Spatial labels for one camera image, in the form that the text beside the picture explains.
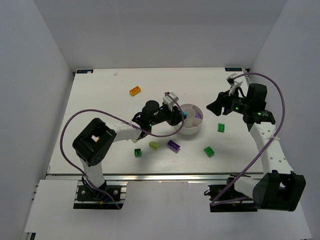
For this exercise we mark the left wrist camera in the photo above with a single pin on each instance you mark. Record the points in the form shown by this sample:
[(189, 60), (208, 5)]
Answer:
[(170, 99)]

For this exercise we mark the blue corner tag left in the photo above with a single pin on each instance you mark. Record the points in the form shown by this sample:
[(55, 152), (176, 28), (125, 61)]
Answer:
[(84, 71)]

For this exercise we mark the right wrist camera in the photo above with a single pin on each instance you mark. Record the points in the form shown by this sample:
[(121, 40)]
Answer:
[(233, 84)]

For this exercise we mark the white round divided container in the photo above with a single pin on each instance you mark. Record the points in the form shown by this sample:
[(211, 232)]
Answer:
[(191, 124)]

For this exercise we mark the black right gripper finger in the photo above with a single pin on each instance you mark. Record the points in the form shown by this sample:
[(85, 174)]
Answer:
[(226, 111), (216, 106)]

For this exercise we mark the purple long lego brick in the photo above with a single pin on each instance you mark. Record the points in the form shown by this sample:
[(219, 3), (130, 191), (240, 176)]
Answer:
[(173, 146)]

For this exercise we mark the yellow long lego brick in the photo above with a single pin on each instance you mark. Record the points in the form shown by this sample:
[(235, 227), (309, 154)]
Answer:
[(134, 91)]

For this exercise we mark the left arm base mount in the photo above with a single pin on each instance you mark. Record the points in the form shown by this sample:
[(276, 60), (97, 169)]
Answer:
[(87, 199)]

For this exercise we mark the green lego front right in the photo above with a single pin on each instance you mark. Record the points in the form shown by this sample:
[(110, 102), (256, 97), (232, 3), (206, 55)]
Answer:
[(209, 151)]

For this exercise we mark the lime rounded lego brick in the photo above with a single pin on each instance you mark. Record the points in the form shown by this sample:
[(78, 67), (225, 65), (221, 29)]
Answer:
[(154, 145)]

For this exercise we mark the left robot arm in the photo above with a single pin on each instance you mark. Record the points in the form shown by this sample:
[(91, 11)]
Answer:
[(95, 140)]

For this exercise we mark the green square lego right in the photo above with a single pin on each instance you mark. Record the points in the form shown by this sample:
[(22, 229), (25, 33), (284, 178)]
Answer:
[(221, 127)]

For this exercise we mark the blue corner tag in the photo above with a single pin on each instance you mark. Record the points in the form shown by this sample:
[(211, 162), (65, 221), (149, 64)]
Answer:
[(84, 71), (233, 69)]

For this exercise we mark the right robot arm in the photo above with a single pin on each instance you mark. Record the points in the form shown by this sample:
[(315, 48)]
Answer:
[(280, 188)]

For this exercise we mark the aluminium table edge rail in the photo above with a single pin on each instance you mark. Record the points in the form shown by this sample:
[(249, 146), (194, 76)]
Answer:
[(148, 177)]

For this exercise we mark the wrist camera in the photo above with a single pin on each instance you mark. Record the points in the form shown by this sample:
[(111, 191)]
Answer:
[(170, 99), (233, 84)]

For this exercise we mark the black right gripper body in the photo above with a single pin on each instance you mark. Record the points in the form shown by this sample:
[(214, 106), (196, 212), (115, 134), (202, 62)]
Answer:
[(225, 102)]

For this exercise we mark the green small lego front left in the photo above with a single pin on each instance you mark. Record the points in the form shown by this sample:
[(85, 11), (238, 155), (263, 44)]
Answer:
[(137, 152)]

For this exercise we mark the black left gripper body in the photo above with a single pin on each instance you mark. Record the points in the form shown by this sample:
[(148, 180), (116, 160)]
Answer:
[(173, 116)]

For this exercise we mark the purple square lego brick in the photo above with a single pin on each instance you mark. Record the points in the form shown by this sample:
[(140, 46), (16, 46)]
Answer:
[(198, 116)]

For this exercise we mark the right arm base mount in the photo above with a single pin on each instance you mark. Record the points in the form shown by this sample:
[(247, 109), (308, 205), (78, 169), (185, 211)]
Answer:
[(238, 206)]

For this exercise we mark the blue corner tag right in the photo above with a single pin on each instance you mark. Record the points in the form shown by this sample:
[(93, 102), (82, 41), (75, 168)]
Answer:
[(233, 69)]

